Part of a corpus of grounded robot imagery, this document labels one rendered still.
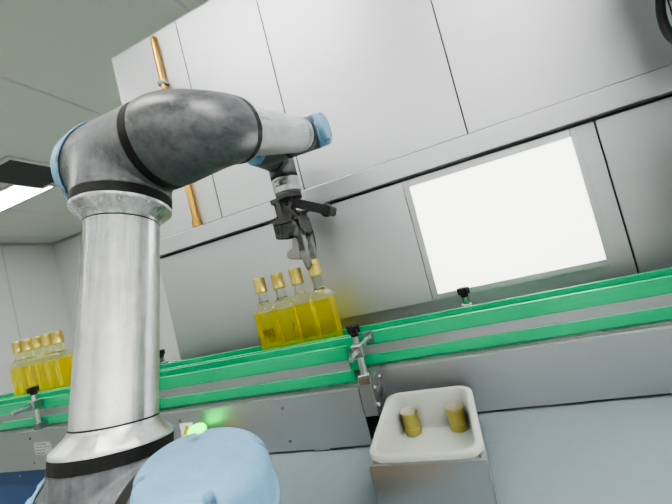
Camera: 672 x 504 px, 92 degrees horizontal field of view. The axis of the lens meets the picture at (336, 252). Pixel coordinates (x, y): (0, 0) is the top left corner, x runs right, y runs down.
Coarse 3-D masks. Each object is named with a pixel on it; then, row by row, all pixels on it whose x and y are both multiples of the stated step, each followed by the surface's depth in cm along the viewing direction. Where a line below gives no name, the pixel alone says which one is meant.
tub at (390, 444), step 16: (400, 400) 70; (416, 400) 69; (432, 400) 68; (448, 400) 67; (464, 400) 65; (384, 416) 62; (400, 416) 69; (432, 416) 67; (384, 432) 58; (400, 432) 67; (432, 432) 65; (448, 432) 64; (464, 432) 63; (480, 432) 50; (384, 448) 56; (400, 448) 63; (416, 448) 62; (432, 448) 60; (448, 448) 59; (464, 448) 47; (480, 448) 47
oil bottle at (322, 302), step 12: (324, 288) 87; (312, 300) 86; (324, 300) 85; (312, 312) 86; (324, 312) 85; (336, 312) 88; (324, 324) 85; (336, 324) 85; (324, 336) 85; (336, 336) 84
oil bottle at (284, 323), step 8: (288, 296) 92; (272, 304) 90; (280, 304) 89; (288, 304) 88; (272, 312) 89; (280, 312) 89; (288, 312) 88; (280, 320) 89; (288, 320) 88; (280, 328) 89; (288, 328) 88; (280, 336) 89; (288, 336) 88; (296, 336) 88; (280, 344) 89; (288, 344) 88
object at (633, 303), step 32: (608, 288) 65; (640, 288) 63; (448, 320) 74; (480, 320) 72; (512, 320) 70; (544, 320) 69; (576, 320) 67; (608, 320) 65; (640, 320) 63; (256, 352) 90; (384, 352) 79; (416, 352) 77; (448, 352) 74
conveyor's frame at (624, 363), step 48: (624, 336) 63; (384, 384) 77; (432, 384) 74; (480, 384) 71; (528, 384) 68; (576, 384) 66; (624, 384) 63; (0, 432) 109; (48, 432) 99; (288, 432) 75; (336, 432) 71
